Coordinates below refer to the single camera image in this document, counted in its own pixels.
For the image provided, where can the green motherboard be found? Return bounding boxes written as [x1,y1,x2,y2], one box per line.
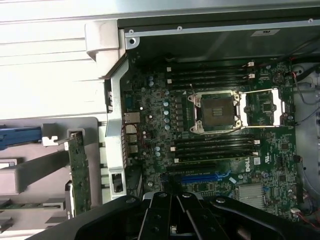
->
[119,53,305,223]

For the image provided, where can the round coin cell battery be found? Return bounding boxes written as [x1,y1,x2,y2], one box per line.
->
[272,73,285,85]

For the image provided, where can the open black PC case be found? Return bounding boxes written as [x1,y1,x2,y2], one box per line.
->
[84,14,320,226]

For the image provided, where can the blue expansion slot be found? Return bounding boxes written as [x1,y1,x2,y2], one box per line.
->
[182,174,220,184]

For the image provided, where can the black expansion slot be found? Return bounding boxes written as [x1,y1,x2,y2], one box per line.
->
[166,163,218,173]

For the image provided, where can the thin socket locking lever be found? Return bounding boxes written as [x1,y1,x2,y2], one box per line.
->
[188,83,199,98]

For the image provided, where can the CPU socket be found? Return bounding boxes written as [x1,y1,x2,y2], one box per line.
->
[187,89,245,133]

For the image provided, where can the hard disk with blue caddy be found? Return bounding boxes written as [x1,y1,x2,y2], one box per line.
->
[0,126,43,151]

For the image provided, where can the silver finned heatsink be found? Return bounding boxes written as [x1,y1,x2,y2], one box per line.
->
[236,184,267,210]

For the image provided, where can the grey parts rack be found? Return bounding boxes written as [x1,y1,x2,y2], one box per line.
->
[0,116,103,226]

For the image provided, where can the open metal socket cover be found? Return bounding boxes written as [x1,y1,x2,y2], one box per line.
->
[237,88,288,128]

